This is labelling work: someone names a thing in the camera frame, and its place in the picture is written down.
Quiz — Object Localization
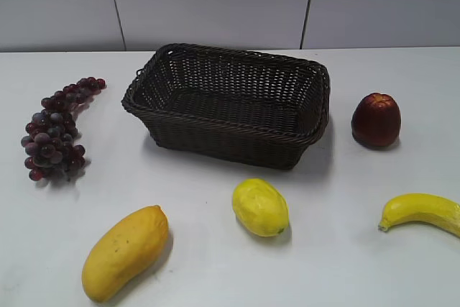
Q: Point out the yellow lemon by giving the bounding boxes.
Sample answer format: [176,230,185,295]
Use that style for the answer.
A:
[232,178,290,237]

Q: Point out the dark woven wicker basket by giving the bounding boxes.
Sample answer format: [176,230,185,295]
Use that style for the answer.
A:
[121,43,331,170]

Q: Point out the red apple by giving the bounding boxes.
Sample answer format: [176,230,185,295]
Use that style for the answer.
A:
[351,93,402,147]

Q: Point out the yellow mango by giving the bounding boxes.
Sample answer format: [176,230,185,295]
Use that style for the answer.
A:
[81,205,169,303]

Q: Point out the purple grape bunch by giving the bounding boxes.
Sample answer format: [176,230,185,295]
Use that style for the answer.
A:
[21,77,106,182]

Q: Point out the yellow banana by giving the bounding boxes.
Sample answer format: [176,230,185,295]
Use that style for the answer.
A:
[378,193,459,237]

